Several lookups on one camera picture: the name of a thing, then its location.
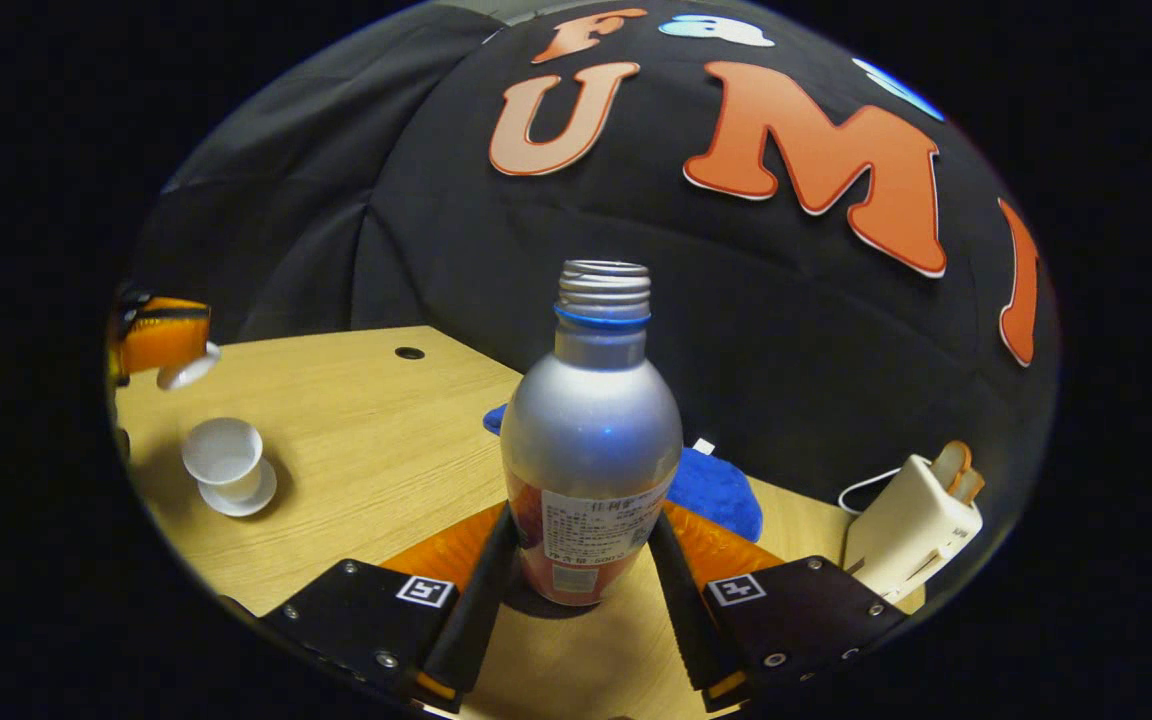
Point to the silver water bottle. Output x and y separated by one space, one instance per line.
591 430

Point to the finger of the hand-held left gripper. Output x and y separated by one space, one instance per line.
166 335

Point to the black backdrop cloth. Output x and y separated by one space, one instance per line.
786 330

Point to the cream white toaster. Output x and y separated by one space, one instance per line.
911 530

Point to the dark round coaster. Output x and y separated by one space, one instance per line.
526 603

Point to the white saucer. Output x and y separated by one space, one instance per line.
261 497

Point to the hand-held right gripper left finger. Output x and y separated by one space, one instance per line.
476 610

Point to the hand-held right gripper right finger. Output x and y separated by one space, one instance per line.
686 620

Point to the brown toast slice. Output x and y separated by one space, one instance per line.
954 460
972 485

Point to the white teacup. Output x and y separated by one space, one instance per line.
223 450

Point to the blue cloth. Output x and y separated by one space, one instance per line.
716 495

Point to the white teacup lid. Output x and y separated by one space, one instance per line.
186 368

